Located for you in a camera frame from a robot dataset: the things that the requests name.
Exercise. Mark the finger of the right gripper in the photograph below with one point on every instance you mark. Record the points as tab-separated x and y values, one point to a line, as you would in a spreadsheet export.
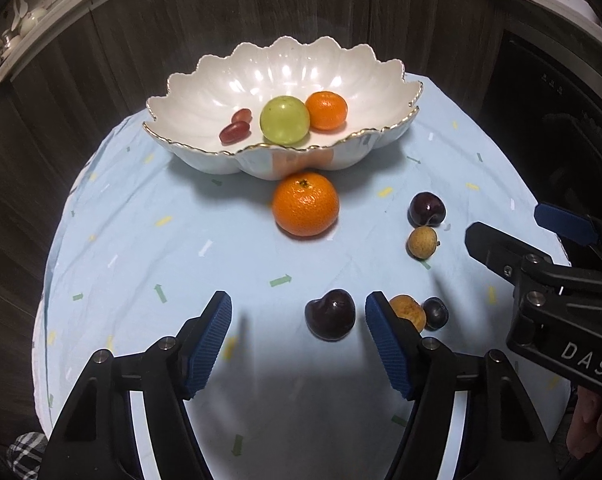
500	252
565	224

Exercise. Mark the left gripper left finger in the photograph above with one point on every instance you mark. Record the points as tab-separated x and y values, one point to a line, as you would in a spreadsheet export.
201	340

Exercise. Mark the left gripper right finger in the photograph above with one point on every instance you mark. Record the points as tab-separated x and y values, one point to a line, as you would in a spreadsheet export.
397	342

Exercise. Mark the brown longan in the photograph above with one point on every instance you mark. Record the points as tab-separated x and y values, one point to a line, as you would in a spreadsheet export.
406	307

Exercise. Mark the small dark grape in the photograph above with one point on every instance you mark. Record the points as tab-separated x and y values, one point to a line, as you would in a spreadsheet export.
437	314

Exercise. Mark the dark heart-shaped cherry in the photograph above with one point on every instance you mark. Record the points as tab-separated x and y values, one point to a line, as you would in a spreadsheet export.
332	316

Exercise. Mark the small tan longan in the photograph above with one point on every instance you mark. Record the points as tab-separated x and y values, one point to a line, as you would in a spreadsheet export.
422	243

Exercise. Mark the large orange mandarin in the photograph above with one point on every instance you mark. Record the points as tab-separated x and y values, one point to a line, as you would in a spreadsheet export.
305	204

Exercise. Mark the red grape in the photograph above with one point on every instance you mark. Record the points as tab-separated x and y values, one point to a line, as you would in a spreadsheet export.
242	115
235	132

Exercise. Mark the small orange mandarin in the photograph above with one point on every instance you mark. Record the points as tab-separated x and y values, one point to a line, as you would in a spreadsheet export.
328	111

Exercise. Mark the right hand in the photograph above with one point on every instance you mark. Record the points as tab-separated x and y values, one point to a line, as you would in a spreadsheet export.
585	431

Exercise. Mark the light blue patterned tablecloth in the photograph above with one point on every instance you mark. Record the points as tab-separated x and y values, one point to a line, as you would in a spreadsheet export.
145	241

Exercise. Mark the red grape in bowl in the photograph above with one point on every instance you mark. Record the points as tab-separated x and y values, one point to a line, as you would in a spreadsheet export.
242	115

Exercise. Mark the green grape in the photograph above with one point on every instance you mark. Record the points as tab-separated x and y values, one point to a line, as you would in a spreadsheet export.
284	120

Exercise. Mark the white scalloped ceramic bowl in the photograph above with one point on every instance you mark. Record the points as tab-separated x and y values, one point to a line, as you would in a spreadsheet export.
187	121

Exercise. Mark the white teapot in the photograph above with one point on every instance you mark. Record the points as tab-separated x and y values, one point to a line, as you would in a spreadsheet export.
25	18

